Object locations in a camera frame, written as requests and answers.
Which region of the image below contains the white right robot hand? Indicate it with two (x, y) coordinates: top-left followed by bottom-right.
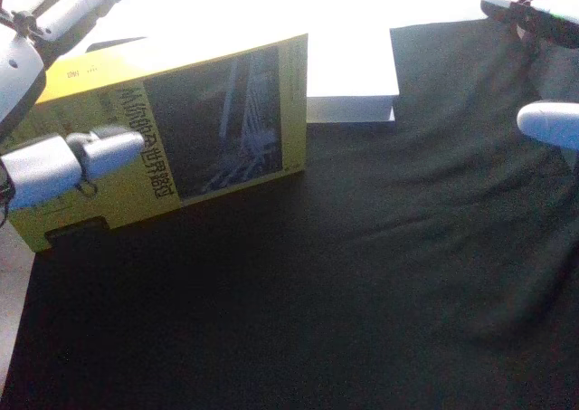
(479, 0), (579, 154)

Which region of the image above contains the black table cloth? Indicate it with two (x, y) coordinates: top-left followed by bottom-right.
(0, 18), (579, 410)

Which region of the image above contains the white book with grey print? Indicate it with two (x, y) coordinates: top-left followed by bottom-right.
(305, 29), (401, 125)

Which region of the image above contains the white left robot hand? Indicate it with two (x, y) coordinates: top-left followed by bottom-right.
(0, 34), (147, 215)

